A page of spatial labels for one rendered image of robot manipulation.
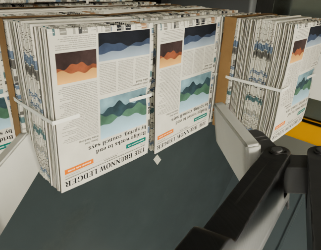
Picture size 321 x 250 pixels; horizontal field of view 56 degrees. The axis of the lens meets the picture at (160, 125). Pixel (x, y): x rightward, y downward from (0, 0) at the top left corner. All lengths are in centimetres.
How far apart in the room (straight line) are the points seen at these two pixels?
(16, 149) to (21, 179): 2
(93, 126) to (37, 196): 146
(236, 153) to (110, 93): 57
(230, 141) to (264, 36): 80
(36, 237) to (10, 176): 214
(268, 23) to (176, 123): 39
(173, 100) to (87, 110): 29
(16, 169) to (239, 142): 13
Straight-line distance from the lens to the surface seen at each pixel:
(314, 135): 155
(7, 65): 81
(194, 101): 98
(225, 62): 103
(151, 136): 90
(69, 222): 242
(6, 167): 19
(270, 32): 96
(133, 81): 76
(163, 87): 84
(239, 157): 17
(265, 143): 17
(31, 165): 22
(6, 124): 88
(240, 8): 177
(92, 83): 69
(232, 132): 17
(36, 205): 217
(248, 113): 103
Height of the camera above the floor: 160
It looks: 38 degrees down
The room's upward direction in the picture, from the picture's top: 114 degrees clockwise
